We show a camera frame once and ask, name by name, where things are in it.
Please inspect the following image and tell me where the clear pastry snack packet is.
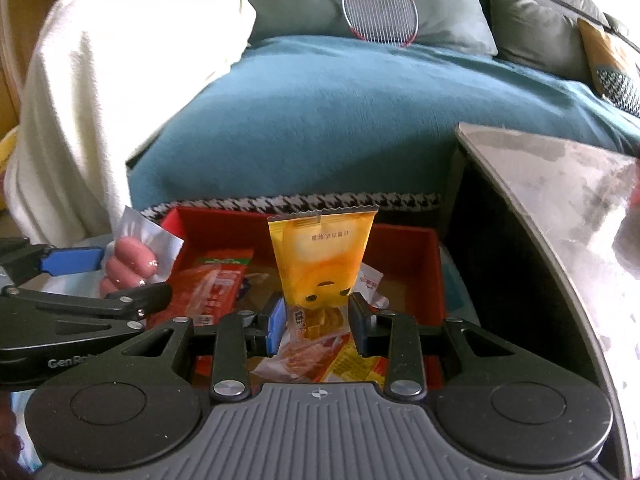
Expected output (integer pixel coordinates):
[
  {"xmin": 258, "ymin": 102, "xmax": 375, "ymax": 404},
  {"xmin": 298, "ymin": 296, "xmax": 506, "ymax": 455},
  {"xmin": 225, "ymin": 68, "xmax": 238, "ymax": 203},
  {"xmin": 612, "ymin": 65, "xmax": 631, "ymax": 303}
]
[{"xmin": 250, "ymin": 330, "xmax": 346, "ymax": 386}]

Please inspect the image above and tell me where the yellow bag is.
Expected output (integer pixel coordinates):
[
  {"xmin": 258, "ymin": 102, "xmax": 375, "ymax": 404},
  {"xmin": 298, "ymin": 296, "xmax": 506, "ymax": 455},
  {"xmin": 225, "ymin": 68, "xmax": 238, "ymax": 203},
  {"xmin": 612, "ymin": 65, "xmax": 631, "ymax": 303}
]
[{"xmin": 0, "ymin": 127, "xmax": 21, "ymax": 171}]

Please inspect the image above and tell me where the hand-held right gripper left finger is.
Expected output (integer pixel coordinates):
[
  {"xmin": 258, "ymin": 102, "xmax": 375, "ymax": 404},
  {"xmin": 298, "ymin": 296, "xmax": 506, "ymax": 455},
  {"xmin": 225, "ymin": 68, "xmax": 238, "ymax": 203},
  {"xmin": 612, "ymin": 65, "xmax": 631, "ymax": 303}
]
[{"xmin": 122, "ymin": 292, "xmax": 287, "ymax": 402}]

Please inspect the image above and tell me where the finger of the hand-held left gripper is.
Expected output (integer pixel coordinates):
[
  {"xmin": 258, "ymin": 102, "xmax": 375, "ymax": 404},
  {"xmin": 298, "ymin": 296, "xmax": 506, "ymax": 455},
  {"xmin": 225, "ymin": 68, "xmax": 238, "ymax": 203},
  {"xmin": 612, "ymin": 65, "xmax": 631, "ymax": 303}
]
[
  {"xmin": 0, "ymin": 281, "xmax": 174, "ymax": 350},
  {"xmin": 0, "ymin": 237, "xmax": 108, "ymax": 287}
]

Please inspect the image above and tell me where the blue and white checked cloth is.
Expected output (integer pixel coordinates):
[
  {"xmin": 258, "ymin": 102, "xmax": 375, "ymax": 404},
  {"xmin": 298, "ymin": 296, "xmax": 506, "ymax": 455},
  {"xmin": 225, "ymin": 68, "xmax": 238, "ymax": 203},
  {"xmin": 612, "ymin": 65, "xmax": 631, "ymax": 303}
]
[{"xmin": 10, "ymin": 255, "xmax": 482, "ymax": 466}]

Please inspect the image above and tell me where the yellow and red snack packet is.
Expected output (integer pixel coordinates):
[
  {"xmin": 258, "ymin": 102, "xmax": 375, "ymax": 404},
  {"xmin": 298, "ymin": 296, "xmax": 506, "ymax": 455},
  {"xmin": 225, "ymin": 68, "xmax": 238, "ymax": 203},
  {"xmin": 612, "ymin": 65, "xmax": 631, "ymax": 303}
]
[{"xmin": 320, "ymin": 340, "xmax": 396, "ymax": 387}]

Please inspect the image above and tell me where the teal pillow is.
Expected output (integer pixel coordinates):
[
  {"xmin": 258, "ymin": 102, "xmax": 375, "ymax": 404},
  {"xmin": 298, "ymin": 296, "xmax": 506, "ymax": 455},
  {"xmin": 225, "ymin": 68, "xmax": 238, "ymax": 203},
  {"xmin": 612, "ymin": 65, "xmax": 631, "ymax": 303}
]
[{"xmin": 240, "ymin": 0, "xmax": 499, "ymax": 57}]

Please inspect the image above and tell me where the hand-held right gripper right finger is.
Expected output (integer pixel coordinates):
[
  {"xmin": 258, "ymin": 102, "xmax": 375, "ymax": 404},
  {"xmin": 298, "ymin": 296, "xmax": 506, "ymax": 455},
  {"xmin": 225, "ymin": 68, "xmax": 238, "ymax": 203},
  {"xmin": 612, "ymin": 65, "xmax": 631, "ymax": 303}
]
[{"xmin": 348, "ymin": 292, "xmax": 507, "ymax": 402}]

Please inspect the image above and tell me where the grey sofa cushion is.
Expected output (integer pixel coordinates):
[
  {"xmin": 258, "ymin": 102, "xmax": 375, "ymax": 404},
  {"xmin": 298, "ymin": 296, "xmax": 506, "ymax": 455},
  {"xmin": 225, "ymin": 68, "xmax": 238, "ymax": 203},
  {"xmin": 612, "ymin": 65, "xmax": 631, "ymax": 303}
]
[{"xmin": 487, "ymin": 0, "xmax": 607, "ymax": 82}]

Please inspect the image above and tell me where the white and red snack packet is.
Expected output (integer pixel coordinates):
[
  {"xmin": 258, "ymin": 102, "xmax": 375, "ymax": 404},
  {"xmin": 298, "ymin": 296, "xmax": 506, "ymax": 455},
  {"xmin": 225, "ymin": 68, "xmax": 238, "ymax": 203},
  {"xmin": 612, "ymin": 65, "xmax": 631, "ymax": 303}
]
[{"xmin": 357, "ymin": 262, "xmax": 387, "ymax": 311}]

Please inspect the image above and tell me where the white fleece blanket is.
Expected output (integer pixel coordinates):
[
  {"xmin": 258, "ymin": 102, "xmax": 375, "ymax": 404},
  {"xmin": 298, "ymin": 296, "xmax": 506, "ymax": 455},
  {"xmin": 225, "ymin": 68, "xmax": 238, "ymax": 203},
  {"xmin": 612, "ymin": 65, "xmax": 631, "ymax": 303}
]
[{"xmin": 5, "ymin": 0, "xmax": 258, "ymax": 247}]

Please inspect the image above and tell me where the red cardboard box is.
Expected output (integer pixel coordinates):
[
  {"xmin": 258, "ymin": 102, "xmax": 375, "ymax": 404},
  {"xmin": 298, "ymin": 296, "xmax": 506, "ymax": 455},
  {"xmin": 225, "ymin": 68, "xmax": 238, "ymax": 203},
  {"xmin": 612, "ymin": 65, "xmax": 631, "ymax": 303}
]
[{"xmin": 160, "ymin": 206, "xmax": 447, "ymax": 391}]

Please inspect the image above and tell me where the red badminton racket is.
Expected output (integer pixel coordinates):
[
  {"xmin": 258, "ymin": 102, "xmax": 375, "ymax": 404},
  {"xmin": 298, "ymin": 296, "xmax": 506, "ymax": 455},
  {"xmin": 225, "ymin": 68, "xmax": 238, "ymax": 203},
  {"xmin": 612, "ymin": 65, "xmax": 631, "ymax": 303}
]
[{"xmin": 341, "ymin": 0, "xmax": 420, "ymax": 49}]

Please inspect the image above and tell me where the clear pink sausage packet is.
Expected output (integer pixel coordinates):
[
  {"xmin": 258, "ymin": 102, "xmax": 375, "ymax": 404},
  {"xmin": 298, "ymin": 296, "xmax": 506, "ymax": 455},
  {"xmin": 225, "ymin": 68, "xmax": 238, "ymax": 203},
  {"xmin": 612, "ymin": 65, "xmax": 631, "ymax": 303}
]
[{"xmin": 99, "ymin": 205, "xmax": 185, "ymax": 297}]

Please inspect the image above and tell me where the blue blanket with houndstooth trim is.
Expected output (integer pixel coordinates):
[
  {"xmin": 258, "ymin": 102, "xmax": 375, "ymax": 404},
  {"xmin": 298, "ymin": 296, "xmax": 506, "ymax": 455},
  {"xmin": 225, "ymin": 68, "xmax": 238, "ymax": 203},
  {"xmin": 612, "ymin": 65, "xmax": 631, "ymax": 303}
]
[{"xmin": 125, "ymin": 35, "xmax": 640, "ymax": 222}]

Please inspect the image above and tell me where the orange patterned cushion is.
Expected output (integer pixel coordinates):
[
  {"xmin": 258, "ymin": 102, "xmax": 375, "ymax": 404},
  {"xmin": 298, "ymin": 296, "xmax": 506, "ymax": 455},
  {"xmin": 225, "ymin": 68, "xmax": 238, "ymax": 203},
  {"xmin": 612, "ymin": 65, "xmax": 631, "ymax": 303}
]
[{"xmin": 577, "ymin": 17, "xmax": 640, "ymax": 117}]

